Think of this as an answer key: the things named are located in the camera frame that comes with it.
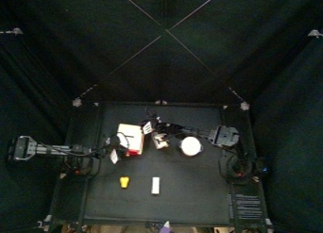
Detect red and white box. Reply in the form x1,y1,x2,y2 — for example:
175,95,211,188
116,123,144,154

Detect white rectangular tag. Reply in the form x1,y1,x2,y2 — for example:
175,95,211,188
140,120,154,136
108,148,119,165

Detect small white toy appliance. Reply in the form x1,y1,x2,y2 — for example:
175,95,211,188
151,132,170,150

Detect white round bowl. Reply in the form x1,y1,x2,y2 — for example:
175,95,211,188
179,136,205,157

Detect small yellow toy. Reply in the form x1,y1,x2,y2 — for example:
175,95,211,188
118,175,131,190

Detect white rectangular bar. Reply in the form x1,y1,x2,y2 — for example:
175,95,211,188
150,176,162,195

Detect purple object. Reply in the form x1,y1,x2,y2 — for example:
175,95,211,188
159,220,172,233

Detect grey table corner clamp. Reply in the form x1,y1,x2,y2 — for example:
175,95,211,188
262,218,274,233
34,213,53,233

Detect white text label sticker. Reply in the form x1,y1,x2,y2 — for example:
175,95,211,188
233,193,265,221

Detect thin diagonal cord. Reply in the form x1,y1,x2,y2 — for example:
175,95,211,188
75,0,225,101
116,0,248,104

